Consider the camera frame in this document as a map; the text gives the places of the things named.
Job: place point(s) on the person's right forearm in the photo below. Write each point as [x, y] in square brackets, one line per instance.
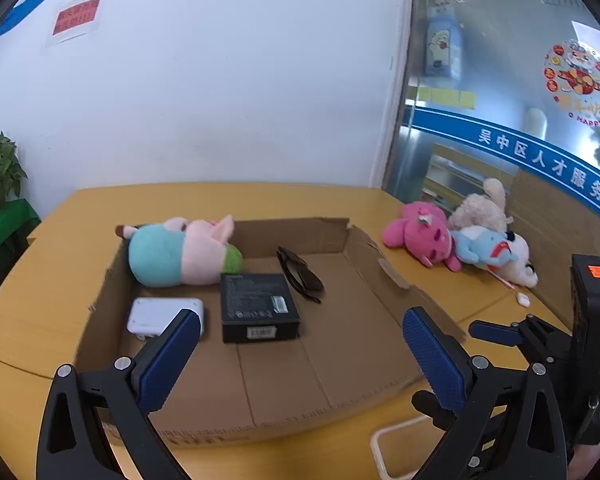
[585, 462]

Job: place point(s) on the red wall notice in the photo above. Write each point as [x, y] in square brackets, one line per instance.
[77, 15]

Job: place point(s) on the wooden desktop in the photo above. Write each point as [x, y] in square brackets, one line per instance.
[330, 200]

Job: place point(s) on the glass door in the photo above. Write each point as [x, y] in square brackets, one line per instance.
[505, 20]

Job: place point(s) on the black metal rack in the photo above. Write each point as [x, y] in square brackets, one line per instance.
[0, 270]

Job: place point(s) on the white power adapter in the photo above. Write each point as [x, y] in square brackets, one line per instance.
[155, 315]

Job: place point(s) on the small white tag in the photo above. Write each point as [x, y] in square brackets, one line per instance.
[522, 299]

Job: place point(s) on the yellow sticky notes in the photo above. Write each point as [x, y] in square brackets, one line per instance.
[445, 96]

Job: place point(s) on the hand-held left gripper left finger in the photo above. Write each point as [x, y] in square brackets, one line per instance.
[167, 365]

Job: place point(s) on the blue banner door decal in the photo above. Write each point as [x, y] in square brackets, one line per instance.
[455, 127]

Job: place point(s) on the teal and pink plush pig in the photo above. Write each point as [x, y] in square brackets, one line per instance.
[165, 255]

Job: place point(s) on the black product box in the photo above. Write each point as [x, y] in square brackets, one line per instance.
[255, 305]

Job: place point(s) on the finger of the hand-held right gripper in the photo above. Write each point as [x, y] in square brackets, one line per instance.
[495, 332]
[430, 407]

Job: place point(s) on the cardboard box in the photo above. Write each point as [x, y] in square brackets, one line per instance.
[330, 350]

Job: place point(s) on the white plush dog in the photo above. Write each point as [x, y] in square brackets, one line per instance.
[520, 265]

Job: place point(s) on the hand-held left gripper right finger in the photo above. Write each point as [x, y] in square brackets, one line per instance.
[432, 360]

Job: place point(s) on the cream plush rabbit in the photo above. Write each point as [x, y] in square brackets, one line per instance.
[480, 210]

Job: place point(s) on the black sunglasses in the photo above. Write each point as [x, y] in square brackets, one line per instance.
[300, 275]

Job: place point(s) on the white rimmed tray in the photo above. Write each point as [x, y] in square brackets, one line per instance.
[375, 438]

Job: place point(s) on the blue carton shaped poster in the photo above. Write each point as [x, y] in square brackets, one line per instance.
[442, 45]

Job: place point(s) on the round festive door sticker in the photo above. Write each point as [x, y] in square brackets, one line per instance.
[580, 75]

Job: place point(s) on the pink plush toy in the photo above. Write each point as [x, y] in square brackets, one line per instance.
[420, 235]

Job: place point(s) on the light blue plush toy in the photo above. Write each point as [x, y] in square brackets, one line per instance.
[480, 247]

